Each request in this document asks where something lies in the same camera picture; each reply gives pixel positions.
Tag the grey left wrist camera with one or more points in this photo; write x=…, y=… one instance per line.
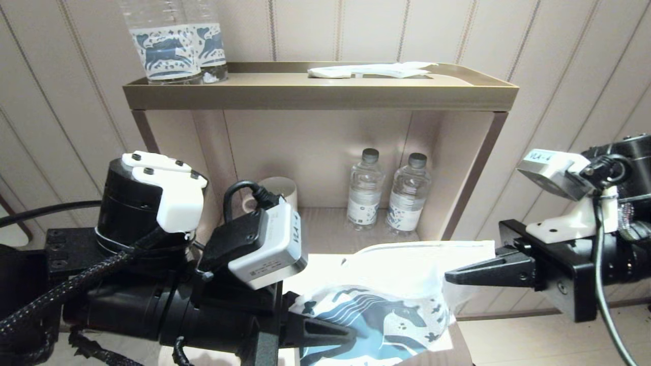
x=269, y=249

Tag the white folded sachet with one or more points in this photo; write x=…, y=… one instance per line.
x=329, y=73

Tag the beige wooden shelf unit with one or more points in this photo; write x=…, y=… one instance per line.
x=315, y=96

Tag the white ribbed mug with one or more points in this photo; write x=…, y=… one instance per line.
x=287, y=190

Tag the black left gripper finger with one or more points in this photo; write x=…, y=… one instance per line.
x=315, y=339
x=320, y=321

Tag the large horse-label water bottle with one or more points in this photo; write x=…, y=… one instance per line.
x=213, y=46
x=165, y=51

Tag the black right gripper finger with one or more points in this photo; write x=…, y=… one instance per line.
x=503, y=279
x=508, y=263

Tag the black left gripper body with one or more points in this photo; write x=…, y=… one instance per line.
x=267, y=330

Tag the white packet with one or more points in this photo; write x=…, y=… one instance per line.
x=391, y=70

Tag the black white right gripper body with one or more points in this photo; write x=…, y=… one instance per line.
x=569, y=274

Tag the small capped water bottle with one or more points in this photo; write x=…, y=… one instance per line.
x=408, y=203
x=366, y=188

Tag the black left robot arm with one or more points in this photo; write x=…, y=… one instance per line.
x=142, y=305

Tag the white pouch blue horse print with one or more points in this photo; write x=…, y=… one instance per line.
x=402, y=274

